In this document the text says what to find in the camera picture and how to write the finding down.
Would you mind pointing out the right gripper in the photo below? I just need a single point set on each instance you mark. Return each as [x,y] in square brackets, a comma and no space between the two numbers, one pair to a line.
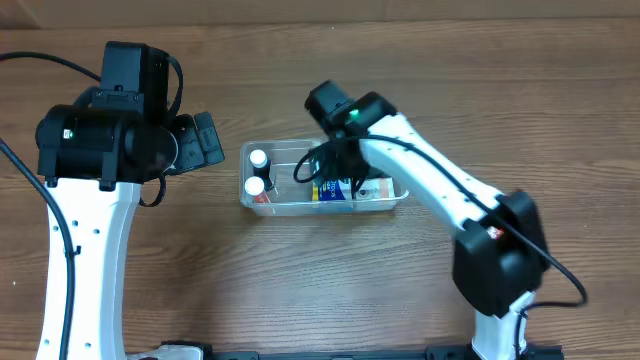
[340,163]

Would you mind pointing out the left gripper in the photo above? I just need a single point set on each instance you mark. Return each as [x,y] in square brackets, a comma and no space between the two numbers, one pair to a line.
[198,148]

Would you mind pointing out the blue yellow cough drops box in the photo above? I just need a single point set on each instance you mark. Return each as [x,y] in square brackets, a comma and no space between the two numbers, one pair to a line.
[332,190]

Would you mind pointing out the white Hansaplast plaster box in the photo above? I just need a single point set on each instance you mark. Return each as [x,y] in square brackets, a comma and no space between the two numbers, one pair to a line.
[378,188]

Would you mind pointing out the black bottle with white cap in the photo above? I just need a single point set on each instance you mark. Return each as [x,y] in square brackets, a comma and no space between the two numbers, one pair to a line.
[261,165]

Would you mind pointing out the orange tube with white cap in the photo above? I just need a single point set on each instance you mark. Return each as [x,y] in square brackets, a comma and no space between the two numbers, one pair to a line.
[255,188]

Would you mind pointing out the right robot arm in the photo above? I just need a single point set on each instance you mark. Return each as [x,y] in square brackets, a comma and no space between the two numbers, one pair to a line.
[499,246]

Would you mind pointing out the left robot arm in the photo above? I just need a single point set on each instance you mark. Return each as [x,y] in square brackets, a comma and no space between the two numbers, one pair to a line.
[94,156]

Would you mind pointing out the clear plastic container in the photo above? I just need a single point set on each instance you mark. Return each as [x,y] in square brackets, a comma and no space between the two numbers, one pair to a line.
[289,198]

